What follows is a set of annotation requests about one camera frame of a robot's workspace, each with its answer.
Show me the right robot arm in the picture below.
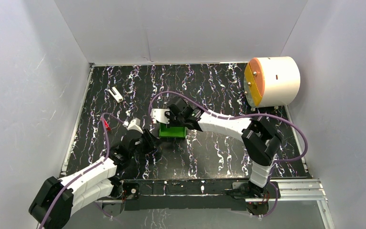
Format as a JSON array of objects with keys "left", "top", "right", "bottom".
[{"left": 162, "top": 97, "right": 282, "bottom": 198}]

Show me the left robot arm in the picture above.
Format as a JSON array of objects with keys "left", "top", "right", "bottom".
[{"left": 28, "top": 129, "right": 159, "bottom": 229}]

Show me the small red marker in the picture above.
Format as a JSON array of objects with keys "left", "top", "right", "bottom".
[{"left": 102, "top": 118, "right": 111, "bottom": 131}]

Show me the small white plastic clip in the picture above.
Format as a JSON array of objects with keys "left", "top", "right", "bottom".
[{"left": 109, "top": 87, "right": 124, "bottom": 103}]

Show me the white cylinder with coloured face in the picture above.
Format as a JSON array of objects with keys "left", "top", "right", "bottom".
[{"left": 244, "top": 56, "right": 301, "bottom": 108}]

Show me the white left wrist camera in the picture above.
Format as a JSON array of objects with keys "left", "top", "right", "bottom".
[{"left": 123, "top": 118, "right": 143, "bottom": 134}]

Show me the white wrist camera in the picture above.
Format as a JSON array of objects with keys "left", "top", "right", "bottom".
[
  {"left": 123, "top": 118, "right": 143, "bottom": 134},
  {"left": 150, "top": 108, "right": 170, "bottom": 124}
]

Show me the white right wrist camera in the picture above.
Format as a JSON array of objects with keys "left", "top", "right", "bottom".
[{"left": 150, "top": 108, "right": 170, "bottom": 124}]

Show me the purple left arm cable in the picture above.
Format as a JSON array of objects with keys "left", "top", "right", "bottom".
[{"left": 38, "top": 112, "right": 128, "bottom": 229}]

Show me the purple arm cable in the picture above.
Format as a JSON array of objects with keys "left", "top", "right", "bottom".
[
  {"left": 38, "top": 112, "right": 128, "bottom": 229},
  {"left": 148, "top": 91, "right": 309, "bottom": 219}
]

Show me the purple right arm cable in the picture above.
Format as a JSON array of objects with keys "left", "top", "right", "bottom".
[{"left": 148, "top": 91, "right": 309, "bottom": 219}]

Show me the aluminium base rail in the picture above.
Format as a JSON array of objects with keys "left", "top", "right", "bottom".
[{"left": 43, "top": 178, "right": 328, "bottom": 204}]

